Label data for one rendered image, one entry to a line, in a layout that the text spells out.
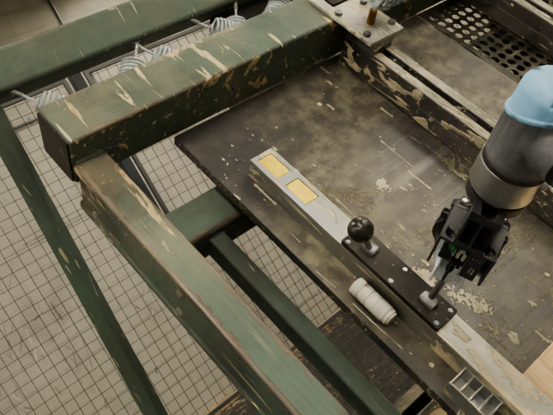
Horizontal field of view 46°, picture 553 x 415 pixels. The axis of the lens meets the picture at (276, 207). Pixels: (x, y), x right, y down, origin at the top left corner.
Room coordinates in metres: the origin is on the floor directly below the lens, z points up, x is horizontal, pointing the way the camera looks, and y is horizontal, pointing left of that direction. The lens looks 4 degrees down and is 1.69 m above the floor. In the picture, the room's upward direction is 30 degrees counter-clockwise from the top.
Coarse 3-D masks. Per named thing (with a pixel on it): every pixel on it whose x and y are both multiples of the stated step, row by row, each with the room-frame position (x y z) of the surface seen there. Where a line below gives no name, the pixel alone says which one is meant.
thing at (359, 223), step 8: (352, 224) 0.91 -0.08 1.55; (360, 224) 0.90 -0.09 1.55; (368, 224) 0.90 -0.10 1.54; (352, 232) 0.90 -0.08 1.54; (360, 232) 0.90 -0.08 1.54; (368, 232) 0.90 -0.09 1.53; (360, 240) 0.91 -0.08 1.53; (368, 240) 0.91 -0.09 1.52; (368, 248) 0.99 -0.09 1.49; (376, 248) 1.00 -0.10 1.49
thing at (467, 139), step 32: (320, 0) 1.35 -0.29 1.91; (352, 0) 1.36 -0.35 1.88; (384, 0) 1.25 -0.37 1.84; (352, 32) 1.29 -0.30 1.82; (384, 32) 1.30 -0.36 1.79; (352, 64) 1.36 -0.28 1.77; (384, 64) 1.29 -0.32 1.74; (416, 64) 1.30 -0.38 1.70; (384, 96) 1.33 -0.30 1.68; (416, 96) 1.26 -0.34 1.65; (448, 96) 1.25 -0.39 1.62; (448, 128) 1.23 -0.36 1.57; (480, 128) 1.19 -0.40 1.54; (544, 192) 1.12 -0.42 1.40
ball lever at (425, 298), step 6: (438, 282) 0.93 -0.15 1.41; (444, 282) 0.92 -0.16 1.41; (438, 288) 0.93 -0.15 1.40; (426, 294) 0.95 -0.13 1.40; (432, 294) 0.94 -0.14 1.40; (420, 300) 0.95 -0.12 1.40; (426, 300) 0.94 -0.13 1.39; (432, 300) 0.94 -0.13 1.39; (426, 306) 0.94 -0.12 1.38; (432, 306) 0.94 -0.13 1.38
